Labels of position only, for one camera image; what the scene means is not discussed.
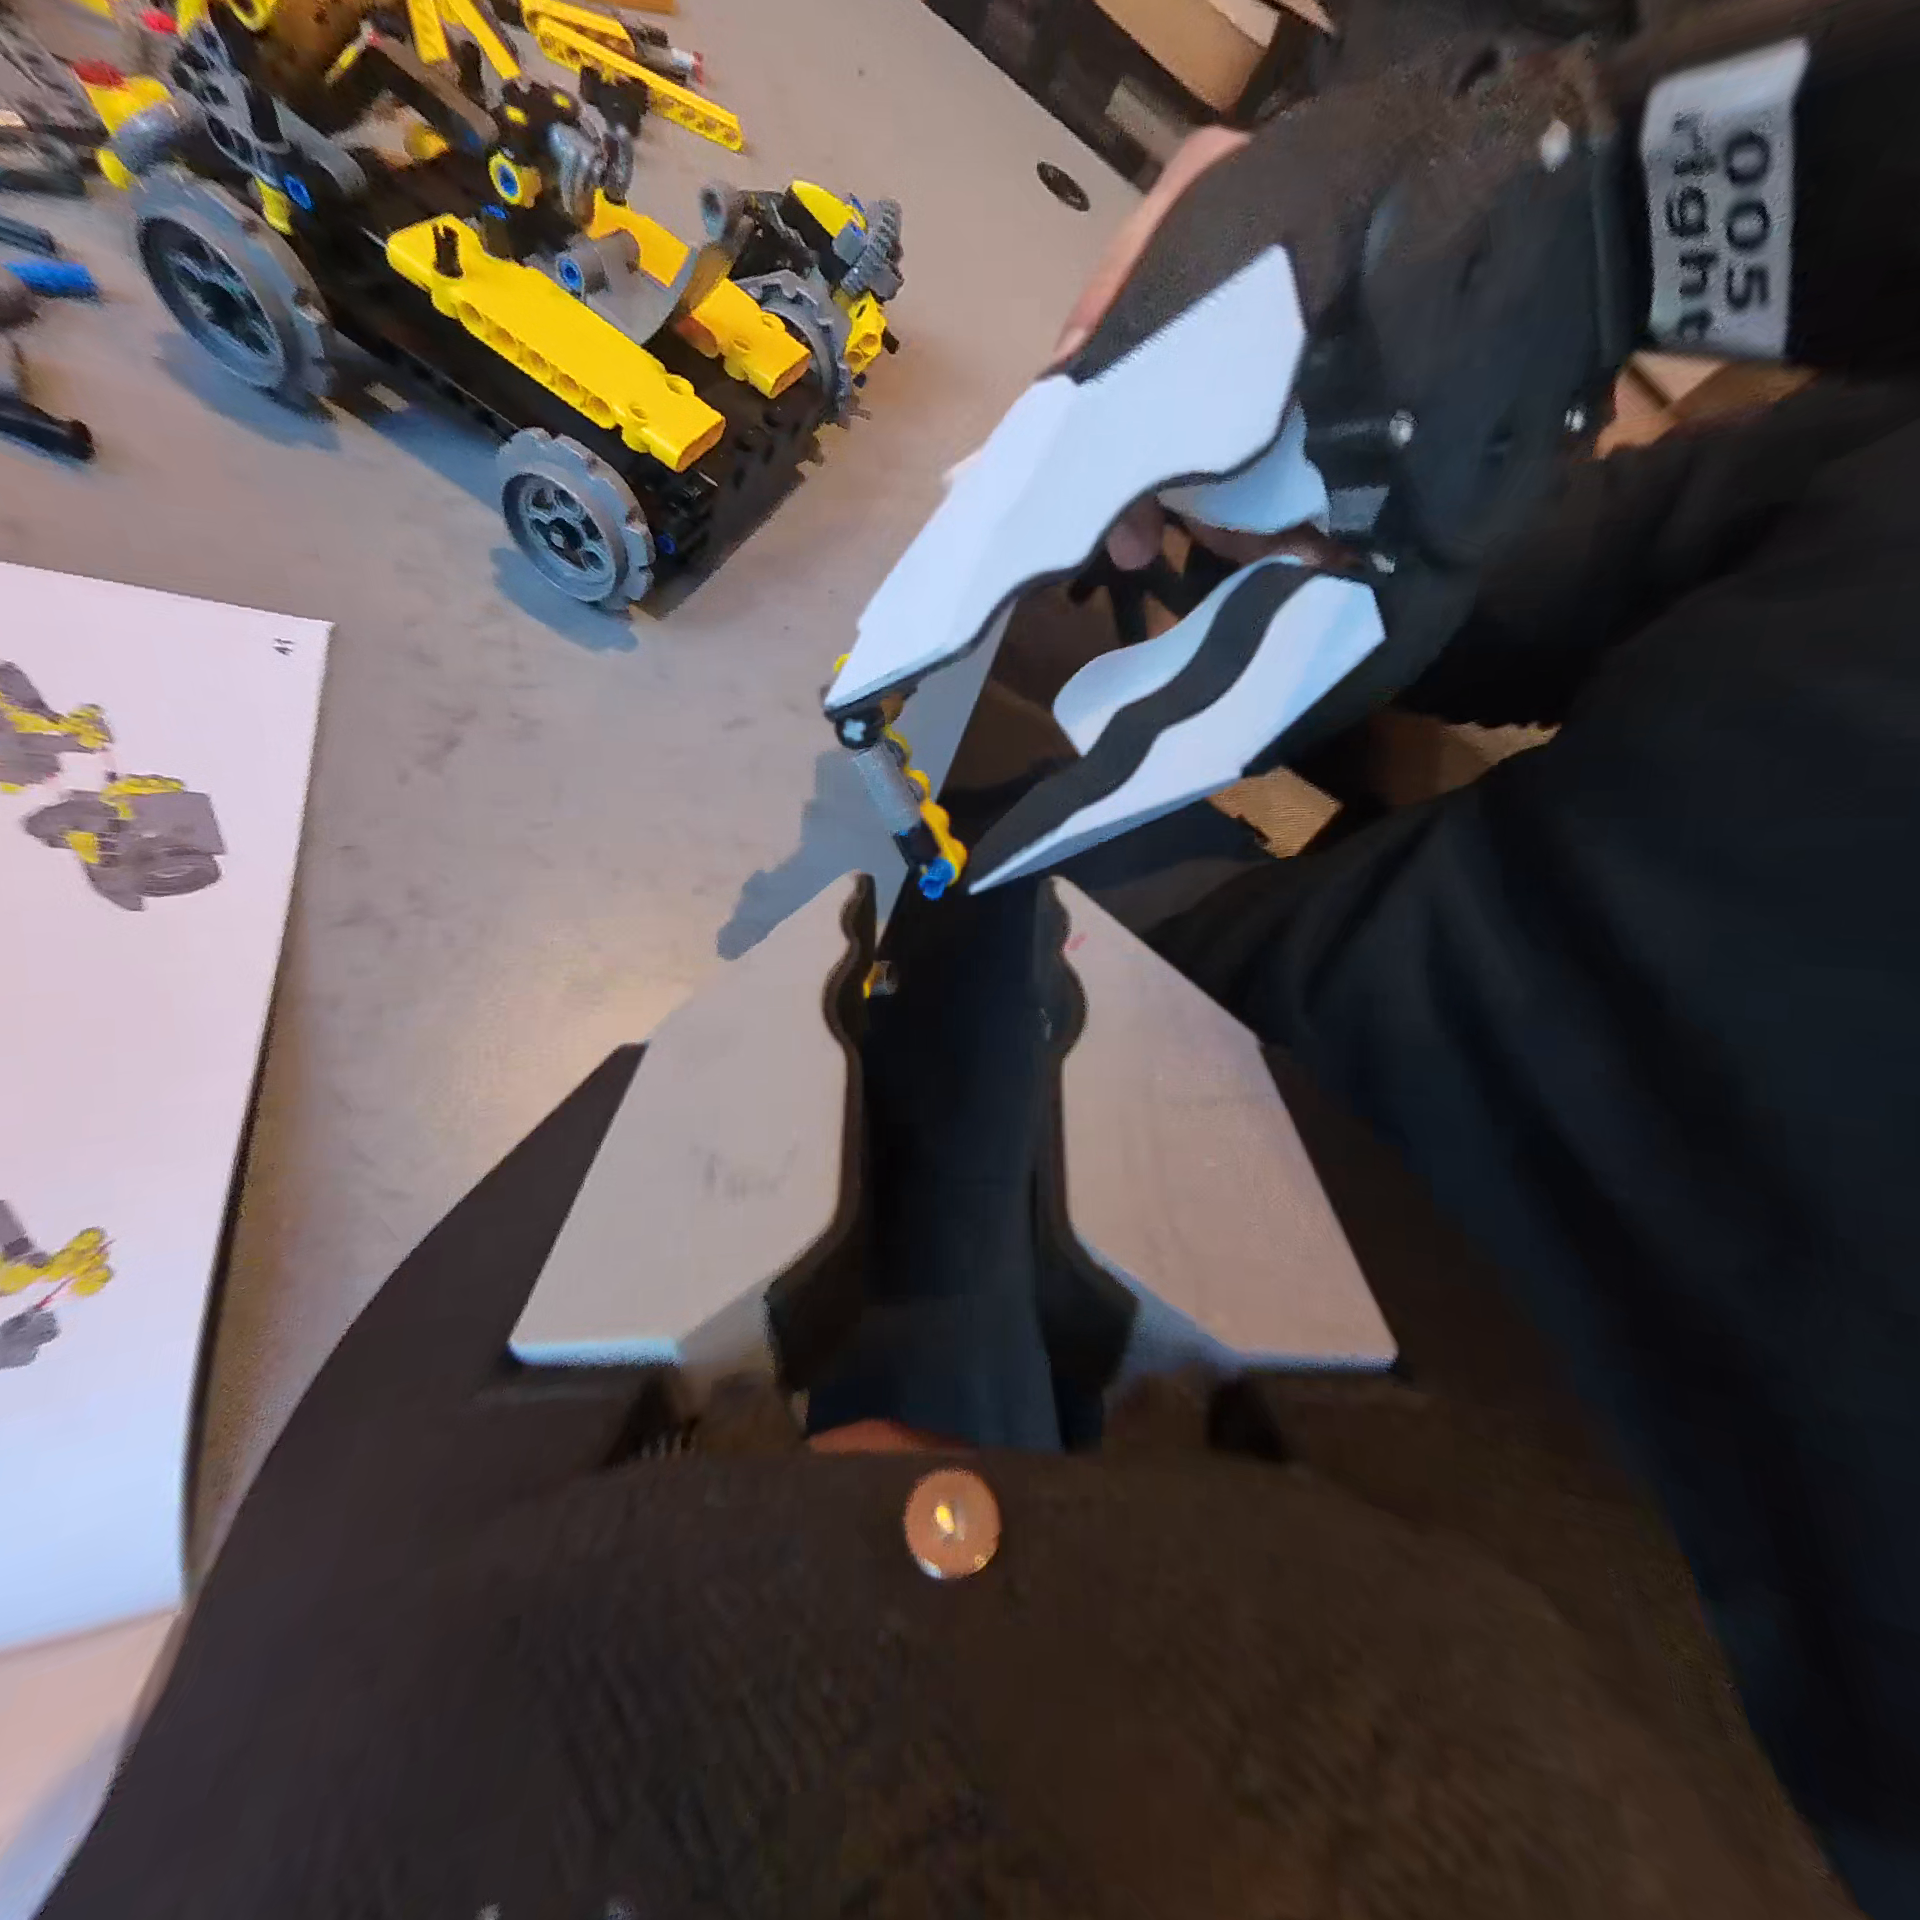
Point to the grey desk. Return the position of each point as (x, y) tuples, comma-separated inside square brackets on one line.
[(493, 749)]

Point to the pile of small dark connectors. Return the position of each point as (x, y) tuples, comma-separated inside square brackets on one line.
[(46, 427)]

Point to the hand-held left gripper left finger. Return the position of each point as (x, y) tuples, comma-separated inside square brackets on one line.
[(702, 1188)]

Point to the pile of yellow brick beams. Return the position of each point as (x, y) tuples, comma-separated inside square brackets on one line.
[(634, 62)]

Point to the yellow beaded axle assembly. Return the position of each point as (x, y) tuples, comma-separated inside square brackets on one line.
[(933, 817)]

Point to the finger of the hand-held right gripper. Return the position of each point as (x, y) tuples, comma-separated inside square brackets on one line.
[(1200, 749), (1082, 479)]

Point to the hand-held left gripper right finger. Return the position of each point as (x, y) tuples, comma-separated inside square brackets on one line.
[(1217, 1200)]

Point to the instruction booklet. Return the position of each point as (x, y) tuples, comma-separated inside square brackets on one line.
[(121, 1053)]

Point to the person's right hand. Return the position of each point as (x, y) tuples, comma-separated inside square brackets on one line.
[(1160, 188)]

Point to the yellow black brick vehicle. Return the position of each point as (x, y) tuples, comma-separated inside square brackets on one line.
[(571, 347)]

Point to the person's right forearm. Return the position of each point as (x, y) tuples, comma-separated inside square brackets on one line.
[(1725, 493)]

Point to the brown cardboard box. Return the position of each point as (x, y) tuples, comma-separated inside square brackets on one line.
[(1185, 39)]

